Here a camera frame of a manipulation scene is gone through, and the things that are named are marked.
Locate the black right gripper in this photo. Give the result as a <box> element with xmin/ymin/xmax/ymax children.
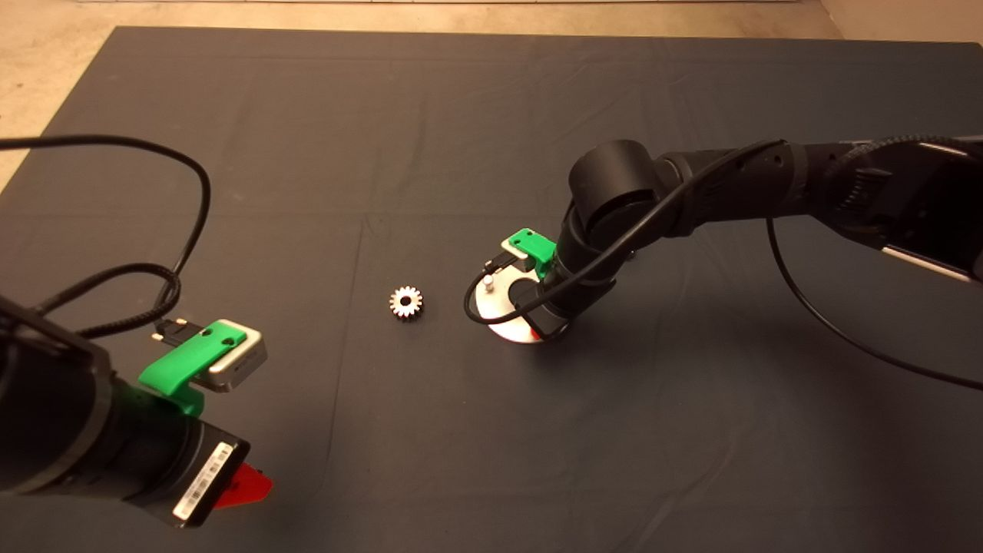
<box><xmin>525</xmin><ymin>270</ymin><xmax>617</xmax><ymax>343</ymax></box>

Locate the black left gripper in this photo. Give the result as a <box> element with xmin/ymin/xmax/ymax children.
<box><xmin>140</xmin><ymin>393</ymin><xmax>273</xmax><ymax>529</ymax></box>

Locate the round metal carrier plate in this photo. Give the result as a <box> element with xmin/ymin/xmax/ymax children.
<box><xmin>475</xmin><ymin>265</ymin><xmax>573</xmax><ymax>345</ymax></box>

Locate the small steel planetary gear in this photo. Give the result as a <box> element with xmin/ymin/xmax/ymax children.
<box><xmin>389</xmin><ymin>286</ymin><xmax>424</xmax><ymax>321</ymax></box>

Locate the dark grey table cloth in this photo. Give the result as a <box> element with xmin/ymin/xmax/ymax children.
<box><xmin>0</xmin><ymin>26</ymin><xmax>983</xmax><ymax>553</ymax></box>

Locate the thin black camera cable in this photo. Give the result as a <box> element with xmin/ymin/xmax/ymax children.
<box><xmin>464</xmin><ymin>138</ymin><xmax>983</xmax><ymax>391</ymax></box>
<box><xmin>0</xmin><ymin>135</ymin><xmax>212</xmax><ymax>346</ymax></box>

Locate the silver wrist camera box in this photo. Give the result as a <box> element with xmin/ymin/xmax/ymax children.
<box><xmin>201</xmin><ymin>319</ymin><xmax>268</xmax><ymax>394</ymax></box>
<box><xmin>501</xmin><ymin>237</ymin><xmax>535</xmax><ymax>270</ymax></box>

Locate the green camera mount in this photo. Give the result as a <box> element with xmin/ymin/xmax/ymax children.
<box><xmin>138</xmin><ymin>321</ymin><xmax>248</xmax><ymax>418</ymax></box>
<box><xmin>509</xmin><ymin>228</ymin><xmax>558</xmax><ymax>279</ymax></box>

